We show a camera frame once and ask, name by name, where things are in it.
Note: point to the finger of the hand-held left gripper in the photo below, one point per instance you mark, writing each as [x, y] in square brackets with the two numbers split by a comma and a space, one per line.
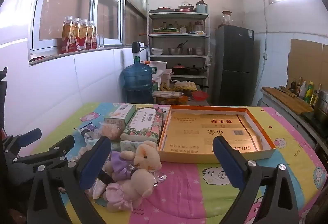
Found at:
[30, 134]
[62, 144]

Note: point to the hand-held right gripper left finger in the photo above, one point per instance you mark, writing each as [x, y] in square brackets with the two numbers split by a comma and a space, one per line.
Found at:
[94, 160]

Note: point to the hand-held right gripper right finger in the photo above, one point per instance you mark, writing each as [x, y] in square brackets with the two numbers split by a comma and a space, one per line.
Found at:
[225, 160]

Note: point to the purple and white tube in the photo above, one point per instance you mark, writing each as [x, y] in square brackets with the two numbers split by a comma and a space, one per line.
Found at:
[85, 134]

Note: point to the bun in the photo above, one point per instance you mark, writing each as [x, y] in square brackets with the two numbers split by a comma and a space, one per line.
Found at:
[111, 130]

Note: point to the small green tissue pack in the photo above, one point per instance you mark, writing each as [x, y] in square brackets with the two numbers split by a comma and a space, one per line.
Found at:
[128, 146]

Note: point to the orange rimmed cardboard box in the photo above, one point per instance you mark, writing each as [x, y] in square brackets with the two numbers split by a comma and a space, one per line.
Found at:
[205, 124]

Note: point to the bagged items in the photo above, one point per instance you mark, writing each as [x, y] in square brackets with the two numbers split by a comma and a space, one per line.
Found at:
[143, 157]

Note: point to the cartoon printed blanket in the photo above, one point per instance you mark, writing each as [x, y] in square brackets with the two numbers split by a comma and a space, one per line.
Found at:
[184, 188]

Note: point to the green tissue box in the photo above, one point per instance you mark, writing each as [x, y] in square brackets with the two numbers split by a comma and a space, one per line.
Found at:
[119, 115]

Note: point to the large floral tissue pack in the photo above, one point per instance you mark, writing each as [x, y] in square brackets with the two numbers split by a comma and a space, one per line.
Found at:
[143, 122]

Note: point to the red colander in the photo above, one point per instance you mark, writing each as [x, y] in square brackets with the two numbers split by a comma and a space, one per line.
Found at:
[200, 95]

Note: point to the grey kitchen counter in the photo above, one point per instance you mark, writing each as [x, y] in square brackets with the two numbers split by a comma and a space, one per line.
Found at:
[271, 103]

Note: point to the flat red packet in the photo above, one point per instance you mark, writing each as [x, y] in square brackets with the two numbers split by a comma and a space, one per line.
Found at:
[38, 58]

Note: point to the plastic bag of food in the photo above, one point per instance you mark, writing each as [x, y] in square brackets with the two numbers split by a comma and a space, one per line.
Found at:
[185, 85]

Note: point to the wooden cutting board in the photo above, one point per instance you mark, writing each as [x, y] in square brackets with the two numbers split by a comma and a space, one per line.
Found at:
[287, 101]

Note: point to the clear plastic container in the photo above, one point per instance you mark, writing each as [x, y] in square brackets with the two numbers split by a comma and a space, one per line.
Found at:
[166, 97]

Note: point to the blue water jug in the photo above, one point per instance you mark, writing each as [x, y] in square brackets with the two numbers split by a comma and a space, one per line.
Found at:
[135, 80]

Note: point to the dark grey refrigerator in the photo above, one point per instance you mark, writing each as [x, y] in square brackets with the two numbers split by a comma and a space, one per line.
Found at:
[233, 67]

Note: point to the bananas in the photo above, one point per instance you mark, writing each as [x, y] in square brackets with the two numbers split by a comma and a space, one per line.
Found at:
[166, 87]

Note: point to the black frying pan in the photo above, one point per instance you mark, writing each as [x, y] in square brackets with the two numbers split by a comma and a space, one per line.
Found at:
[196, 70]

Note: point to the black induction cooker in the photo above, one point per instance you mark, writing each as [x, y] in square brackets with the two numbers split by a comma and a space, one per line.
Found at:
[314, 120]

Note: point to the dark sauce bottle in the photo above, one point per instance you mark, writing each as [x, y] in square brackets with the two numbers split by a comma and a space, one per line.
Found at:
[294, 86]

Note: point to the pale pink bin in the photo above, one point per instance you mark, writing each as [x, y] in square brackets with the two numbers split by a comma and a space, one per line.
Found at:
[166, 77]

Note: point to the black pot with red lid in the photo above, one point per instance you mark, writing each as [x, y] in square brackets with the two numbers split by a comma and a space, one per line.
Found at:
[179, 69]

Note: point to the shrink-wrapped drink bottle pack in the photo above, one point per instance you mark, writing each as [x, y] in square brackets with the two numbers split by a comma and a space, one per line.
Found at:
[74, 39]

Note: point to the white condiment bottle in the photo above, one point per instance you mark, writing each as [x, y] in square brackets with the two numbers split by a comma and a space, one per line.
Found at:
[303, 89]

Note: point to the green condiment bottle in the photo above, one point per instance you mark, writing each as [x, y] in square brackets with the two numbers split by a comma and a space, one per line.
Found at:
[310, 90]

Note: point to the drinking glass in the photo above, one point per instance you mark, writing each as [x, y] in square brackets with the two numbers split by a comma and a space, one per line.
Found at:
[100, 41]

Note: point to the steel steamer pot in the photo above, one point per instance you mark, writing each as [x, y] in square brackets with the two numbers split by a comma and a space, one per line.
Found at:
[322, 106]

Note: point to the white bag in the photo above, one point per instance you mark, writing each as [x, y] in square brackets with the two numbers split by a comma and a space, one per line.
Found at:
[158, 66]

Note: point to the black water pump dispenser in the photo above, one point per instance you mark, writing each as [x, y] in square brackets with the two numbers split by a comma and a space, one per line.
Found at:
[136, 49]

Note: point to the steel bowls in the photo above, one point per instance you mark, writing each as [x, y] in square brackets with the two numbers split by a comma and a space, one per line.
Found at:
[175, 51]

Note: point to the white bowls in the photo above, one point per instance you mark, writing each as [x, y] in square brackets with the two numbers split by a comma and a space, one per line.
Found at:
[156, 51]

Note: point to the grey metal shelf rack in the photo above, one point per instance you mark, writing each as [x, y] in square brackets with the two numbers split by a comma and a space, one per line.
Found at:
[176, 35]

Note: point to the aluminium sliding window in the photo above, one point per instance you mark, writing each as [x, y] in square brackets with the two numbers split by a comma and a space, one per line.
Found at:
[69, 1]

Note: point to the glass jar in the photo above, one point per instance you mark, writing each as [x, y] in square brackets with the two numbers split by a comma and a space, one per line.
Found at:
[226, 18]

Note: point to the light blue canister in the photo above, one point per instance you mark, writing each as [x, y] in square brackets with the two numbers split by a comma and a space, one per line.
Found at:
[201, 7]

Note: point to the red pot stack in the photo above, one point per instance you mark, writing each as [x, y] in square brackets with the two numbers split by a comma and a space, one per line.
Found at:
[185, 8]

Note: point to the red tray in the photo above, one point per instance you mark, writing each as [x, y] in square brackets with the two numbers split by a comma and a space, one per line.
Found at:
[165, 8]

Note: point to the cardboard sheet on wall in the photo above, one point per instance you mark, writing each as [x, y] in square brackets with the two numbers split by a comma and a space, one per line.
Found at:
[305, 60]

